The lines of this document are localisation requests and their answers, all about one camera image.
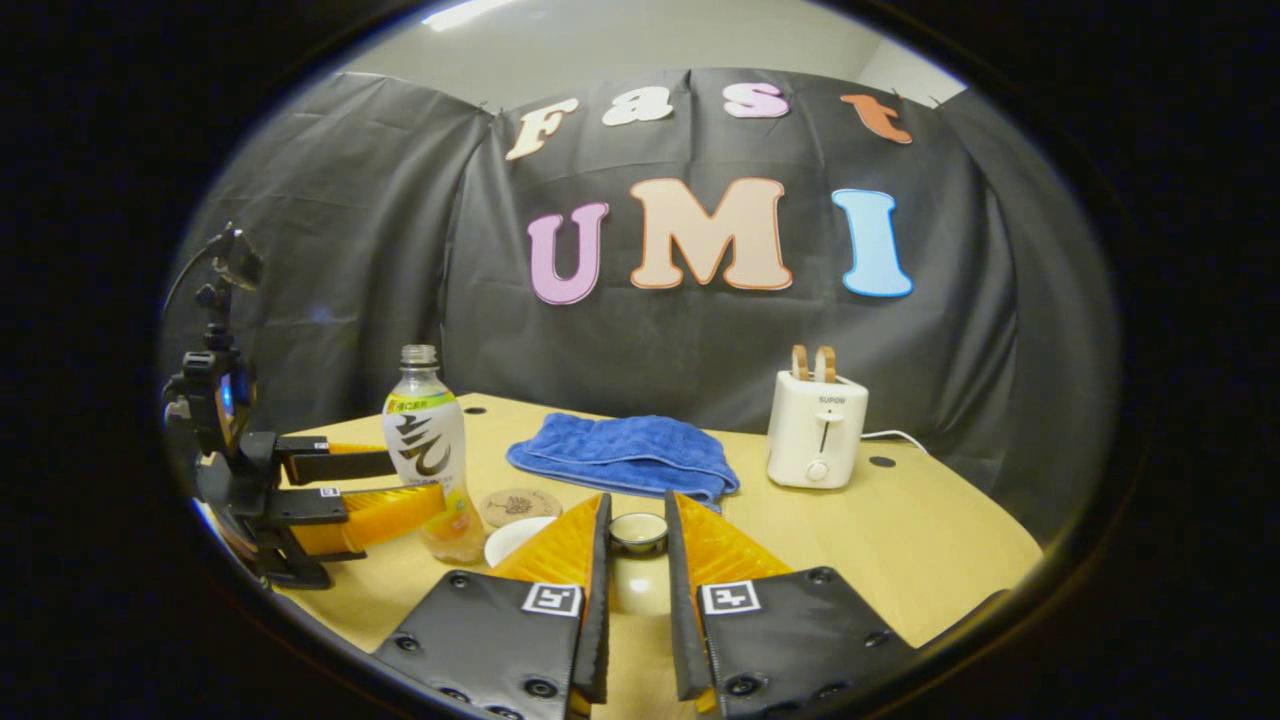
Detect blue folded towel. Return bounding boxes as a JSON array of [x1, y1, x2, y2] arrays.
[[506, 412, 741, 511]]

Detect black backdrop cloth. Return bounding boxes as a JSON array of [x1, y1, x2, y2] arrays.
[[160, 68, 1121, 546]]

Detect clear plastic water bottle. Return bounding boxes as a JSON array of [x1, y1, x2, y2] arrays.
[[382, 345, 488, 564]]

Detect white toaster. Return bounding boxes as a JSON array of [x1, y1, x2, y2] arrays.
[[767, 370, 870, 490]]

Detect cream ceramic teacup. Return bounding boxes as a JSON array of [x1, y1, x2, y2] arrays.
[[484, 516, 559, 569]]

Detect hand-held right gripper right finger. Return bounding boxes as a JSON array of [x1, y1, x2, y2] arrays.
[[665, 490, 916, 720]]

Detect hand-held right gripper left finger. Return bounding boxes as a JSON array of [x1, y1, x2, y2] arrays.
[[372, 492, 613, 720]]

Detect white toaster power cable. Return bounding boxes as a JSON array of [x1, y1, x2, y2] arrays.
[[860, 430, 931, 457]]

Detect round cork coaster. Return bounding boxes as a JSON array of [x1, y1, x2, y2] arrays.
[[478, 488, 563, 529]]

